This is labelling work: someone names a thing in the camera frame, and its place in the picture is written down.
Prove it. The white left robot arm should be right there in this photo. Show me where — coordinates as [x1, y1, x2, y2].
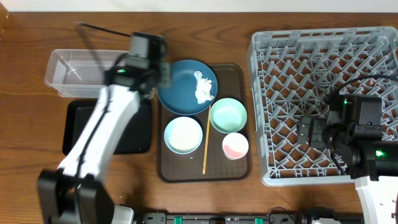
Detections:
[37, 50, 171, 223]

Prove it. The mint green bowl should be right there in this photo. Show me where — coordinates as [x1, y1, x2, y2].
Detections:
[210, 98, 247, 134]

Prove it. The dark blue plate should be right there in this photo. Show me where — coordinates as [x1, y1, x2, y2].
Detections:
[157, 60, 218, 115]

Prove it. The light blue bowl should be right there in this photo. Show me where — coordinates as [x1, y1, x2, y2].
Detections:
[164, 116, 203, 154]

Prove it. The grey dishwasher rack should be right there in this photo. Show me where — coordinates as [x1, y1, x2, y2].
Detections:
[247, 27, 397, 187]

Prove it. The white rice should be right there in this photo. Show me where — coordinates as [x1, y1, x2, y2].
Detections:
[169, 126, 200, 152]

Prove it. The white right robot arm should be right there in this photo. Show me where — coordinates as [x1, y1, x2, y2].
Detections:
[297, 111, 397, 223]

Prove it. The pink cup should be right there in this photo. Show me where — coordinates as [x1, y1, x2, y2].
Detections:
[222, 133, 249, 160]

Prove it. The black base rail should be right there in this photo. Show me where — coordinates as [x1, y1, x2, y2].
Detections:
[133, 207, 365, 224]

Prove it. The wooden chopstick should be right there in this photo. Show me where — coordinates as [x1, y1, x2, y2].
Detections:
[202, 105, 211, 175]

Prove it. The black tray bin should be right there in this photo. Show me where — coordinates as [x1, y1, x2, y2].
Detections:
[62, 99, 152, 155]

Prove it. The clear plastic bin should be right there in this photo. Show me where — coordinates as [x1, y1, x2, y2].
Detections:
[44, 49, 156, 100]

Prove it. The brown serving tray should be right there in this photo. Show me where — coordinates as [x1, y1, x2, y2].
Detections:
[157, 63, 252, 183]

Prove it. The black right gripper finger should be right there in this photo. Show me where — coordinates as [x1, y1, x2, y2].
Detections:
[309, 118, 325, 149]
[297, 116, 311, 144]

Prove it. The white tissue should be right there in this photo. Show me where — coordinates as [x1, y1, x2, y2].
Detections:
[194, 71, 214, 104]

